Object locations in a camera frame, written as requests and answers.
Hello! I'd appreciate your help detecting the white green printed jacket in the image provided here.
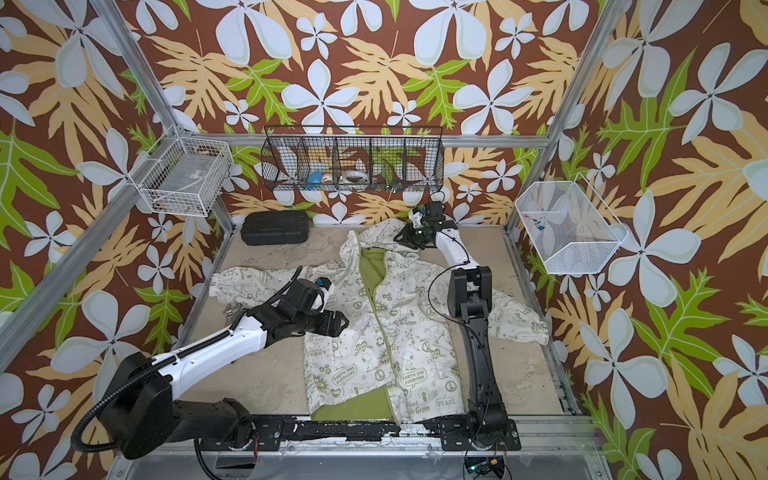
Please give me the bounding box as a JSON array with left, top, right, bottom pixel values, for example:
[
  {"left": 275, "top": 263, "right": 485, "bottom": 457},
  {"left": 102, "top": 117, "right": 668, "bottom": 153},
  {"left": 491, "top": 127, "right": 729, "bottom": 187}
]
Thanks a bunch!
[{"left": 208, "top": 217, "right": 550, "bottom": 424}]

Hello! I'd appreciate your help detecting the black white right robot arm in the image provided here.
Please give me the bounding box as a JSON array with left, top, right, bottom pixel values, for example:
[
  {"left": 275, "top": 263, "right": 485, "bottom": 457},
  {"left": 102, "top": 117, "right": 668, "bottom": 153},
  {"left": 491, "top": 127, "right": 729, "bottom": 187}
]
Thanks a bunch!
[{"left": 395, "top": 201, "right": 510, "bottom": 449}]

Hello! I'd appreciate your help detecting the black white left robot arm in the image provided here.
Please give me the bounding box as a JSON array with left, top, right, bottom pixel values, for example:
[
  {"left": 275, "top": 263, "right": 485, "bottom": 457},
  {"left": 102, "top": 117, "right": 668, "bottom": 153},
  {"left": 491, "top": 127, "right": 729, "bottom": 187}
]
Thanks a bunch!
[{"left": 71, "top": 273, "right": 349, "bottom": 459}]

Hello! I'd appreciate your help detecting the larger tape roll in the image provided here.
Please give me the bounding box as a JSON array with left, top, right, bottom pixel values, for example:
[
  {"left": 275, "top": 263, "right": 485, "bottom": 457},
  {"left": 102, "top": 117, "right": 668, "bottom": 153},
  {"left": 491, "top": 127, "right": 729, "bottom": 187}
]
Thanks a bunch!
[{"left": 340, "top": 170, "right": 368, "bottom": 185}]

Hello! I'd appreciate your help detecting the black plastic case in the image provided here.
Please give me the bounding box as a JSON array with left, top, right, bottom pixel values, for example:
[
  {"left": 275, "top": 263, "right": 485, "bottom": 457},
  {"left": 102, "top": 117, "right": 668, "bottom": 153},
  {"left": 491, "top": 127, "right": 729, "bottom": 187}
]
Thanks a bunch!
[{"left": 240, "top": 210, "right": 310, "bottom": 246}]

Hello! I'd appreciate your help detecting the blue object in basket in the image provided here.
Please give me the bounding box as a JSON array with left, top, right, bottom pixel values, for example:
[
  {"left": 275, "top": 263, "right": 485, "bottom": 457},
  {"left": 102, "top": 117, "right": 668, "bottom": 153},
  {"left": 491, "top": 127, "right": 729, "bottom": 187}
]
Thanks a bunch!
[{"left": 307, "top": 170, "right": 325, "bottom": 186}]

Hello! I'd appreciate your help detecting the white mesh basket right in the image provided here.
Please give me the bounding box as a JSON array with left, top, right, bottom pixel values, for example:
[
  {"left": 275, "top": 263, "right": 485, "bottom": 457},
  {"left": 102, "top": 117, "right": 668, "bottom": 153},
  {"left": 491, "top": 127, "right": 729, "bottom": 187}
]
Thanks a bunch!
[{"left": 515, "top": 175, "right": 629, "bottom": 276}]

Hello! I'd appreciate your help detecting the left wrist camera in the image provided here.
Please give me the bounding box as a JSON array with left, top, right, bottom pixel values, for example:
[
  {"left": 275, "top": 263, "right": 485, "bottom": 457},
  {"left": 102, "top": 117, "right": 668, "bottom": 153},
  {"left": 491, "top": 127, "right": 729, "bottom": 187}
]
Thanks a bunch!
[{"left": 312, "top": 277, "right": 334, "bottom": 312}]

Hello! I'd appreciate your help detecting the black wire shelf basket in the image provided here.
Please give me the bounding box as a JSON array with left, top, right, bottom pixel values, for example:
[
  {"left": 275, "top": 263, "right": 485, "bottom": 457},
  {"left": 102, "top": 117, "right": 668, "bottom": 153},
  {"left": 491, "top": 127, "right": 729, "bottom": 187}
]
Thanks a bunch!
[{"left": 259, "top": 126, "right": 445, "bottom": 193}]

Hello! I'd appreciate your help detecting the white wire basket left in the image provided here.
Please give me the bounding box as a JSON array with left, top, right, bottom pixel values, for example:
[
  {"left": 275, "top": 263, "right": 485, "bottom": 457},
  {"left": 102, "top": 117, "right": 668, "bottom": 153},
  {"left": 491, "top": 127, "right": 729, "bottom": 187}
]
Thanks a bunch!
[{"left": 130, "top": 127, "right": 234, "bottom": 217}]

